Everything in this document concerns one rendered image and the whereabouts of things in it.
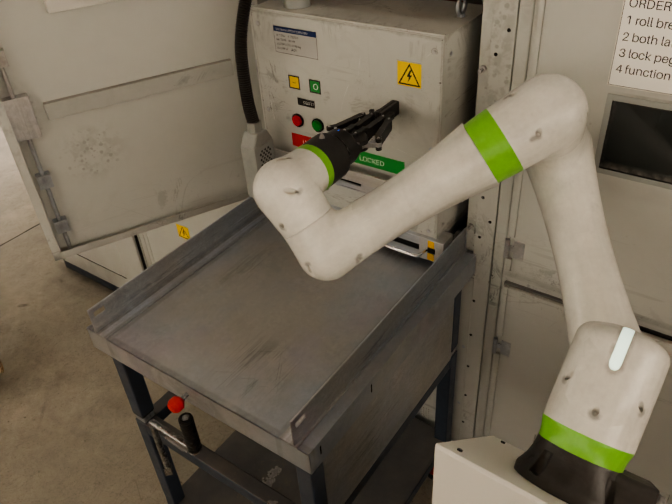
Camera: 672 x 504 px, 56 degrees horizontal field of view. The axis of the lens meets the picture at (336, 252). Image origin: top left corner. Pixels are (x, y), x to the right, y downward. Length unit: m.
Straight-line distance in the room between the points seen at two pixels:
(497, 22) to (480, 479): 0.84
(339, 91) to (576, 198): 0.58
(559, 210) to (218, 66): 0.94
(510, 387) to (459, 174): 0.88
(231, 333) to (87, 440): 1.16
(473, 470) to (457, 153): 0.47
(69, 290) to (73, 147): 1.54
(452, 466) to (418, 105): 0.74
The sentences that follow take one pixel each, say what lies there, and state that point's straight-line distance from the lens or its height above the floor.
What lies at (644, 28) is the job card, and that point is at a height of 1.43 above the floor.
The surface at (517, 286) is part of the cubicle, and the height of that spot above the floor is 0.80.
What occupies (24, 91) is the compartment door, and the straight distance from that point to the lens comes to 1.64.
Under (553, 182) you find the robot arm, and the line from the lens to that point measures 1.18.
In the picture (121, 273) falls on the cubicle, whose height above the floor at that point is 0.17.
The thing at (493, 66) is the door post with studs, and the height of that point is 1.32.
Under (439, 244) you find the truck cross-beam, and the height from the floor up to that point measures 0.92.
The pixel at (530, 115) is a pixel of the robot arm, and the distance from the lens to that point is 1.03.
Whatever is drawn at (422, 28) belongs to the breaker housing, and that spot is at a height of 1.39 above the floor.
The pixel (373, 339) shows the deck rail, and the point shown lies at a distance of 1.29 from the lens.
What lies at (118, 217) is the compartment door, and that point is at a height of 0.89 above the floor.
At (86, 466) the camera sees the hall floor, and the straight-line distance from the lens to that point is 2.40.
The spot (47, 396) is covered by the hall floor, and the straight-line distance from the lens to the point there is 2.69.
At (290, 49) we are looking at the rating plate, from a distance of 1.51.
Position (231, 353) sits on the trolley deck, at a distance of 1.36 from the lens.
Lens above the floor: 1.79
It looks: 36 degrees down
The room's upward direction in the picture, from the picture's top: 4 degrees counter-clockwise
